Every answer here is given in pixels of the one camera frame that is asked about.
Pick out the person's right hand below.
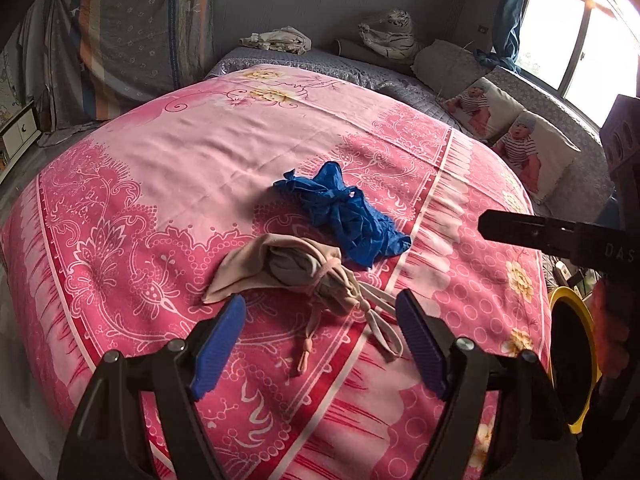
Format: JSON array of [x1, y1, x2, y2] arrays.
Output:
[[592, 276, 640, 380]]

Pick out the blue curtain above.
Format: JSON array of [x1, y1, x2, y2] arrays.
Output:
[[475, 0, 533, 73]]

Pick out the beige cloth bundle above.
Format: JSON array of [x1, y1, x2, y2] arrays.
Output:
[[202, 233, 403, 378]]

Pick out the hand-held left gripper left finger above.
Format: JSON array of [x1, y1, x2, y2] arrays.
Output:
[[57, 294, 247, 480]]

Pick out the white tiger plush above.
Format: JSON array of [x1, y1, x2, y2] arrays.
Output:
[[358, 8, 422, 63]]

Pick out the cream cloth pile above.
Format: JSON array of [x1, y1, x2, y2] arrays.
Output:
[[239, 26, 313, 56]]

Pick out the blue rubber glove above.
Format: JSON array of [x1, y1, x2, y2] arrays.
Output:
[[273, 161, 412, 268]]

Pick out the baby print pillow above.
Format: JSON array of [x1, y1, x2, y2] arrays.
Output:
[[492, 110, 581, 203], [442, 77, 526, 141]]

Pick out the window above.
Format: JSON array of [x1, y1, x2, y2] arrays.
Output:
[[515, 0, 640, 128]]

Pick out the grey quilted pillow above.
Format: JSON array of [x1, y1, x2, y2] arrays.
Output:
[[412, 39, 493, 86]]

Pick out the striped hanging sheet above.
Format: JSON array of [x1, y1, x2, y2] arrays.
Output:
[[20, 0, 221, 128]]

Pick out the grey bolster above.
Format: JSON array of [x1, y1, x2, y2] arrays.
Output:
[[334, 38, 381, 59]]

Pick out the pink floral blanket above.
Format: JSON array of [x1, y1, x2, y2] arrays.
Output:
[[0, 62, 553, 480]]

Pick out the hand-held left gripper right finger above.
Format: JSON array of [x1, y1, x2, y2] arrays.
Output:
[[395, 288, 583, 480]]

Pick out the yellow-rimmed black bin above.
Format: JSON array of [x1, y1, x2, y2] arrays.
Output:
[[547, 286, 602, 433]]

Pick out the small white cabinet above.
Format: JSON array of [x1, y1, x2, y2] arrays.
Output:
[[0, 100, 41, 163]]

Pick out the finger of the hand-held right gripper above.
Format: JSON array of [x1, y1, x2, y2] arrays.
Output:
[[477, 210, 552, 257]]

